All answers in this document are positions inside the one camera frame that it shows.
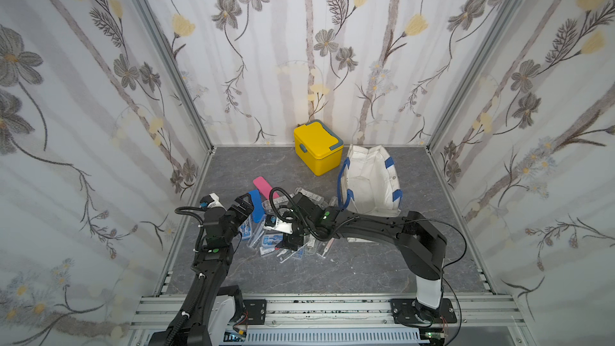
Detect clear case blue label compass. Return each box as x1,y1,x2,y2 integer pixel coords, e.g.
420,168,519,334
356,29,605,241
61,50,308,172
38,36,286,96
261,234,283,248

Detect blue opaque plastic case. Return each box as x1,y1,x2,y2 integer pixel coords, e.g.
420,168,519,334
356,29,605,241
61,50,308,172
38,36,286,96
249,190,265,224

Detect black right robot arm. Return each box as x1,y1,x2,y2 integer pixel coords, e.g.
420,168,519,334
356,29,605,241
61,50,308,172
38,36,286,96
272,193,448,325

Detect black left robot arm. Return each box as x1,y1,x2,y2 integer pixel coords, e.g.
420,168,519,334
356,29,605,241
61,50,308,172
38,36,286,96
149,194,254,345

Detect clear case pink compass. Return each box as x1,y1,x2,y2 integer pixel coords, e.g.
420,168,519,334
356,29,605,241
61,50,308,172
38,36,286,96
316,239,336,258

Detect pink plastic case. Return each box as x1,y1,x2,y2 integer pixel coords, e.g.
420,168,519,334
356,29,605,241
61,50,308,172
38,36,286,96
252,176,272,199

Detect yellow lidded storage box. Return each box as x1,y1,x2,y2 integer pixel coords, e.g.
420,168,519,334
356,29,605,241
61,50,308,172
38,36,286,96
293,119,344,176

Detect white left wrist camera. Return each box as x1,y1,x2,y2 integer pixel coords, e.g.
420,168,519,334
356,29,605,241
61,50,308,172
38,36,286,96
199,193,223,210

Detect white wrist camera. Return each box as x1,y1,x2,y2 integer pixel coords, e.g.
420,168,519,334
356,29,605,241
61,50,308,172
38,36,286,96
264,215,293,234
199,193,223,210

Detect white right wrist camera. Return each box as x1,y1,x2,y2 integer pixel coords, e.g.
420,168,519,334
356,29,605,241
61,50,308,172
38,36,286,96
264,215,293,234

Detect white canvas bag blue handles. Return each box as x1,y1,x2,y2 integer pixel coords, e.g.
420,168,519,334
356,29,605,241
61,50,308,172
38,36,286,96
336,145,403,222

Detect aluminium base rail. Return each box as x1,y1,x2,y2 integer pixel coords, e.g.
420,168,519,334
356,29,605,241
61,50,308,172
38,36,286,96
127,292,537,346

